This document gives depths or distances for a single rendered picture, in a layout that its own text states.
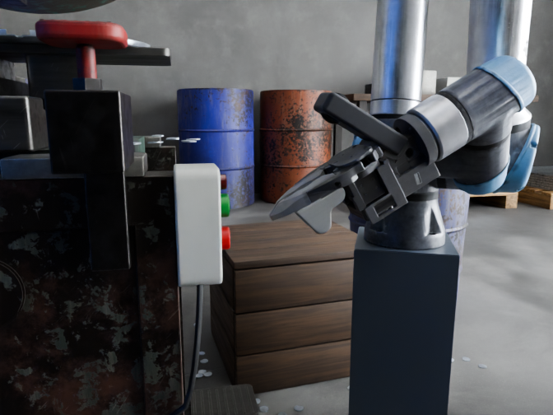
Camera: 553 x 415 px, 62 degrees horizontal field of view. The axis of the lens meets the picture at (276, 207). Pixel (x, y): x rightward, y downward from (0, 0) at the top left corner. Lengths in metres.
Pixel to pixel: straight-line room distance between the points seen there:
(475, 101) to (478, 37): 0.21
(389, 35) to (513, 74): 0.19
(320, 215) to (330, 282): 0.64
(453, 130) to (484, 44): 0.23
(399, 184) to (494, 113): 0.14
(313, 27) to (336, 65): 0.38
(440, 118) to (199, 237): 0.31
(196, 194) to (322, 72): 3.82
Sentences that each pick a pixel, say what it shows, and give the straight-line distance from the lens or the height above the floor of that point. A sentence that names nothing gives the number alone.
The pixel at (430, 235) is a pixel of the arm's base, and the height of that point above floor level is 0.48.
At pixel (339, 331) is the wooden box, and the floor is 0.14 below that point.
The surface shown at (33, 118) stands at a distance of 0.59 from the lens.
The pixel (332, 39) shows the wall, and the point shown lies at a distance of 4.35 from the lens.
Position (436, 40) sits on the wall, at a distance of 4.76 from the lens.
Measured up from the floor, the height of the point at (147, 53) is 0.77.
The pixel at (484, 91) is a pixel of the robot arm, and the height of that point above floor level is 0.71.
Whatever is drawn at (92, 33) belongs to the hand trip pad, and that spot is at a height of 0.75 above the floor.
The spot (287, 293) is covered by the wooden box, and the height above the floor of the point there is 0.26.
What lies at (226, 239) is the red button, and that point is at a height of 0.54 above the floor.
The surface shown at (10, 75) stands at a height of 0.75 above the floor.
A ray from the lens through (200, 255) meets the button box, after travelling 0.53.
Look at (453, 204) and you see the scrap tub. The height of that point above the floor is 0.41.
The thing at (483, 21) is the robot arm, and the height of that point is 0.82.
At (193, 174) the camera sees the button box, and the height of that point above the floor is 0.62.
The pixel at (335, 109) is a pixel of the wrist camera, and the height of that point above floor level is 0.69.
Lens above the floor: 0.68
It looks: 11 degrees down
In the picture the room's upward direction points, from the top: straight up
